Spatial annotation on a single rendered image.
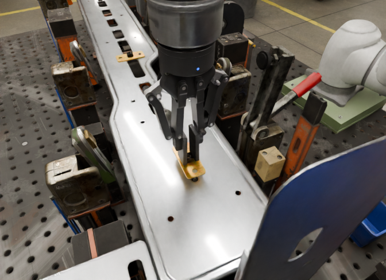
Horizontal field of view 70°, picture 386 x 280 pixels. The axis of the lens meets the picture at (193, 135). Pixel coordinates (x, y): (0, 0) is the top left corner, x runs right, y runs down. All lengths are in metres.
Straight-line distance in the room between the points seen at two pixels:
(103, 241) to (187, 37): 0.35
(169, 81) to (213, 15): 0.11
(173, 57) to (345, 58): 0.86
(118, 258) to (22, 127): 0.88
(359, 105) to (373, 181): 1.06
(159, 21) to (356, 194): 0.25
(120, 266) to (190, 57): 0.32
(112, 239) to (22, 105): 0.95
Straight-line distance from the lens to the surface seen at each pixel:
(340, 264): 0.86
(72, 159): 0.54
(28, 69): 1.60
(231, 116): 0.73
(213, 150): 0.58
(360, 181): 0.18
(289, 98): 0.55
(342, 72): 1.15
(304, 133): 0.45
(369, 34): 1.13
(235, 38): 0.72
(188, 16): 0.31
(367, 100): 1.29
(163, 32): 0.33
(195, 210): 0.49
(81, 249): 0.52
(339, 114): 1.17
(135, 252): 0.47
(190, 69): 0.35
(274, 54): 0.47
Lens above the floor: 1.43
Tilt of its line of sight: 45 degrees down
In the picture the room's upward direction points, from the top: straight up
